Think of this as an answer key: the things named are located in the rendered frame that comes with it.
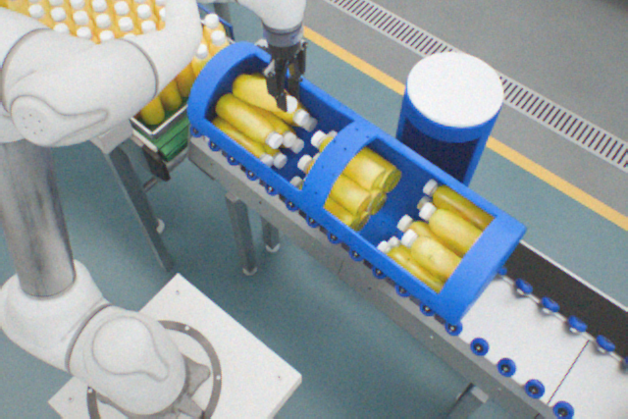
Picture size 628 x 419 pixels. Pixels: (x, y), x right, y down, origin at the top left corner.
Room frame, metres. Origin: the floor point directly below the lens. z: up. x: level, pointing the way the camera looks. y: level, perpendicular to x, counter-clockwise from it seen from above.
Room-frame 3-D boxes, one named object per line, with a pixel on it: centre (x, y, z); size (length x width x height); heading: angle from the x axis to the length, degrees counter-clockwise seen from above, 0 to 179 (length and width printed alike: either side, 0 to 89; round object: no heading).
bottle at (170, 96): (1.23, 0.44, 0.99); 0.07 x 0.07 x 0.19
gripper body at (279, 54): (0.98, 0.06, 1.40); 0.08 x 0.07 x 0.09; 139
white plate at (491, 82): (1.18, -0.41, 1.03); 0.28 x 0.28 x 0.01
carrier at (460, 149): (1.18, -0.41, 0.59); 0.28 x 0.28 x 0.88
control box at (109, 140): (1.07, 0.61, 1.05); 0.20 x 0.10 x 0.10; 49
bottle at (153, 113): (1.18, 0.49, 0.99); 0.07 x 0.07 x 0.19
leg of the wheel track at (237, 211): (1.06, 0.26, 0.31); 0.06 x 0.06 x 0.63; 49
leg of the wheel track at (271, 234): (1.16, 0.17, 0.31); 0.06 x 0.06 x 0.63; 49
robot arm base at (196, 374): (0.32, 0.33, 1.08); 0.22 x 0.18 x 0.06; 58
